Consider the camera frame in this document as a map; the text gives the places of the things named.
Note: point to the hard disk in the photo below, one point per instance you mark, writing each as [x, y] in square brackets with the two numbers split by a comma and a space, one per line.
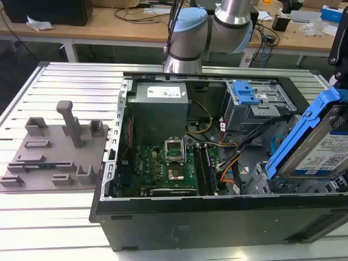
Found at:
[320, 146]

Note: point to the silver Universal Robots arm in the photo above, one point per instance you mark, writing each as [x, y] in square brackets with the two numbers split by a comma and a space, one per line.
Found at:
[190, 35]

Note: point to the black RAM slot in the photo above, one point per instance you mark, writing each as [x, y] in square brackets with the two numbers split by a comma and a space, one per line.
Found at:
[200, 168]

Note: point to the clear plastic bag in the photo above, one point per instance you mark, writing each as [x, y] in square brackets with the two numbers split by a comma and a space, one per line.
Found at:
[316, 27]

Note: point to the blue cardboard box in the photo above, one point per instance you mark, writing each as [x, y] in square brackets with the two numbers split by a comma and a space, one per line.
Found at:
[331, 13]

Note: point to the grey flat box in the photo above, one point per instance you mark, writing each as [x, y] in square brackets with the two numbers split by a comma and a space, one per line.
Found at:
[304, 16]

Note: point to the small black box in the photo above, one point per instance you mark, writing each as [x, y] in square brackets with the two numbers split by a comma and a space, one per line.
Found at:
[281, 23]

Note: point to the blue drive latch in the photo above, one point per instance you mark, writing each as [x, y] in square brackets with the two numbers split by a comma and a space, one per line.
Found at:
[246, 93]

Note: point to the grey metal drive cage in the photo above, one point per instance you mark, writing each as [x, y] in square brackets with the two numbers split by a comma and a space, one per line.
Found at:
[244, 117]

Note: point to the grey power supply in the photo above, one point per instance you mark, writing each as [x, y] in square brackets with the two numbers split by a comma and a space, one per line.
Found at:
[157, 114]

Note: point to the CPU socket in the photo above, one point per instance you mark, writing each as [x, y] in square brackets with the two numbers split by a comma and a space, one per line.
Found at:
[176, 174]

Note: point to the black PC case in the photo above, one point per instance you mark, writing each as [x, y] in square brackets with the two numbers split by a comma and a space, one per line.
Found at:
[217, 225]

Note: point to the black graphics card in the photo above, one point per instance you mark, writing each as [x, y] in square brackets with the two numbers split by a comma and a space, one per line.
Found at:
[171, 191]

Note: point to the green motherboard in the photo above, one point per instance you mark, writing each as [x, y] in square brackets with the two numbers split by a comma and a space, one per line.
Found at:
[146, 168]

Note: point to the wooden desk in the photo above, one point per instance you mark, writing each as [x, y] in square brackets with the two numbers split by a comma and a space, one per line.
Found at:
[108, 30]

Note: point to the large black box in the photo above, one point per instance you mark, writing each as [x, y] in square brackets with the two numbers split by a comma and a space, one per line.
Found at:
[46, 11]

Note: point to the crumpled white plastic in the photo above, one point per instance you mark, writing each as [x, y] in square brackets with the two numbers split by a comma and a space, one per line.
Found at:
[38, 24]

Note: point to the grey parts rack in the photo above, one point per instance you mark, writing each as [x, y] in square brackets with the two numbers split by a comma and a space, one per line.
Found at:
[54, 157]

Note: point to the green RAM stick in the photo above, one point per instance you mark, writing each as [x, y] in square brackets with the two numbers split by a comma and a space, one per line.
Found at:
[40, 166]

